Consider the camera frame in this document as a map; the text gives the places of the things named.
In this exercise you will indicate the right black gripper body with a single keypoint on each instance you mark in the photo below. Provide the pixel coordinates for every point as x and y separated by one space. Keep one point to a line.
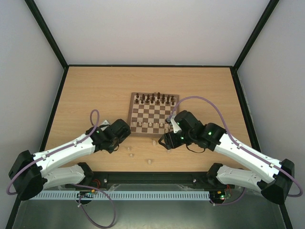
167 140

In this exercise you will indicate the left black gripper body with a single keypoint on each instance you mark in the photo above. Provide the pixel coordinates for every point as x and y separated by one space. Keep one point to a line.
116 142

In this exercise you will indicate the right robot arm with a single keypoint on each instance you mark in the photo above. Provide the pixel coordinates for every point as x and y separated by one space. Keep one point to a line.
266 175

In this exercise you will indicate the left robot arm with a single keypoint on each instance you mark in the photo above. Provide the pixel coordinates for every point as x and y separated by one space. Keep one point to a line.
33 173

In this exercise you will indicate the wooden chess board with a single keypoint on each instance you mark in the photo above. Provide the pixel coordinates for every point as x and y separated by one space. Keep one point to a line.
150 113

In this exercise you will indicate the left circuit board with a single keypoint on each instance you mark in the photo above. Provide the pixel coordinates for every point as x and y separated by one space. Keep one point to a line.
87 193

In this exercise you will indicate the circuit board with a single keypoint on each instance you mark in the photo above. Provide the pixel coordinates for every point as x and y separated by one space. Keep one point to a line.
87 193
221 195

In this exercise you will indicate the right circuit board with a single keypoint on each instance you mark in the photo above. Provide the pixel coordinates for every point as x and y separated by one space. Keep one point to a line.
221 195

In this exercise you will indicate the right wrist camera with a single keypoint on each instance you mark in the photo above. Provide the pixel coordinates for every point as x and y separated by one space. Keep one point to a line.
175 126

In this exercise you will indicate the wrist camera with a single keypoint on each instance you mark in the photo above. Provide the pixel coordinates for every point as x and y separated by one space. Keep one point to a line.
104 125
175 126

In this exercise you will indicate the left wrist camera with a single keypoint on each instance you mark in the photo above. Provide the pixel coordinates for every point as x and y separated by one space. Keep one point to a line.
104 125

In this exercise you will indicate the black aluminium frame rail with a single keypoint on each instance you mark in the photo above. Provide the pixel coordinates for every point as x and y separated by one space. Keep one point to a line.
207 180

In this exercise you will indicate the grey slotted cable duct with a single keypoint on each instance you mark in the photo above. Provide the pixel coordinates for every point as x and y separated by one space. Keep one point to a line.
127 195

